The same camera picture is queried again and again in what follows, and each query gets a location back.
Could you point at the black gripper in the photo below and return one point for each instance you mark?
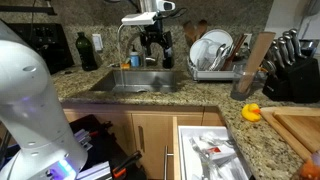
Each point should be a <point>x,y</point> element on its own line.
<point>155,34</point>

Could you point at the chrome gooseneck faucet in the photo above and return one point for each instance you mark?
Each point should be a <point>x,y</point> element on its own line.
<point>123,50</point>

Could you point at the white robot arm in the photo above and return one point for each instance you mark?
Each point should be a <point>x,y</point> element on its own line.
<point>32,113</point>

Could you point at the open white drawer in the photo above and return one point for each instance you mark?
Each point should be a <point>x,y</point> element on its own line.
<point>207,153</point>

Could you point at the orange sponge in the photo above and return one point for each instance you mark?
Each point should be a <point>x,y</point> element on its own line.
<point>125,66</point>

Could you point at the wooden spoons in rack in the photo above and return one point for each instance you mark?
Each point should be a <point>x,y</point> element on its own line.
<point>193,33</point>

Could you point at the stainless steel sink basin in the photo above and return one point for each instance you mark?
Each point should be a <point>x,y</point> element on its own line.
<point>122,81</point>

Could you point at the white plate in rack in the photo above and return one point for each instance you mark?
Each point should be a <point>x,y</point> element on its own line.
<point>208,44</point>

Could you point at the white dish drying rack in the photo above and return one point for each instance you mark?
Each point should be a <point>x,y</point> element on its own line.
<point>198,75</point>

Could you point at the dark green glass bottle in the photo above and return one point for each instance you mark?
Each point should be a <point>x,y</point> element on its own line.
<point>85,50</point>

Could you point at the wooden cabinet door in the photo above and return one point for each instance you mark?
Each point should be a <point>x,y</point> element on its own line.
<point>153,132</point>

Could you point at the clear drinking glass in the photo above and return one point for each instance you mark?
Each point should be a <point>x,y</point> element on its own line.
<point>242,82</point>

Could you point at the wooden spatula in glass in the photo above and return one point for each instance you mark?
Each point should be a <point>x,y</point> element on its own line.
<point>259,50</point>

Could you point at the black toaster oven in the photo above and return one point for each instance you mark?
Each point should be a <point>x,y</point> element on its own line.
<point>49,41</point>

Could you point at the yellow rubber duck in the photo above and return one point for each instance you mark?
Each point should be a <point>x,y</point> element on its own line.
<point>251,112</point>

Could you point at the black knife block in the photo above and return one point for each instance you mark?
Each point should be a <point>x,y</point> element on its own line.
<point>299,83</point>

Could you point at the wooden cutting board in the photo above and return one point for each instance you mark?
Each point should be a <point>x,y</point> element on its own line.
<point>298,126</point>

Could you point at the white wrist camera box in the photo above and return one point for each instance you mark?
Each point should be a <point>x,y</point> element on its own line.
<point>146,18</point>

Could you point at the white wall outlet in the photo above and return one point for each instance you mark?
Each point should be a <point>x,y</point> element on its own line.
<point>97,40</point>

